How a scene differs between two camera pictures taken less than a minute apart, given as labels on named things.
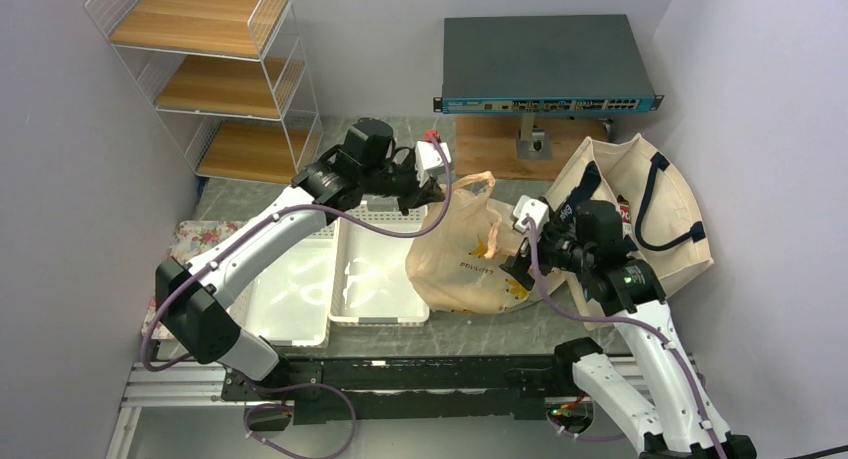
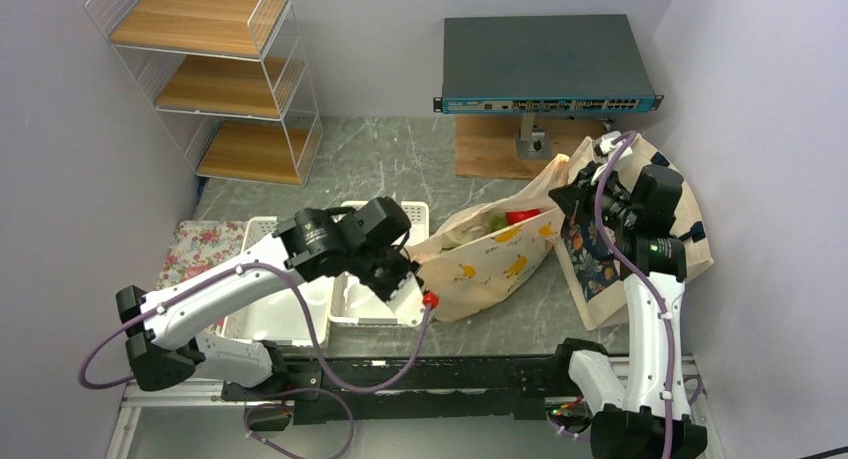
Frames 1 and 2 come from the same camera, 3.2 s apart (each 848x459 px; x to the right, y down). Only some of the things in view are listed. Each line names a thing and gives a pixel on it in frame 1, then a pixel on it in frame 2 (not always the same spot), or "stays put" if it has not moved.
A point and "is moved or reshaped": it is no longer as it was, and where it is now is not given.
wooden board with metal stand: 523,145 stays put
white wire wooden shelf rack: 221,62 stays put
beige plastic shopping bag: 455,252 is moved or reshaped
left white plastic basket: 288,303 stays put
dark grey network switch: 544,64 stays put
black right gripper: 519,265 -> 579,194
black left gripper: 426,194 -> 407,267
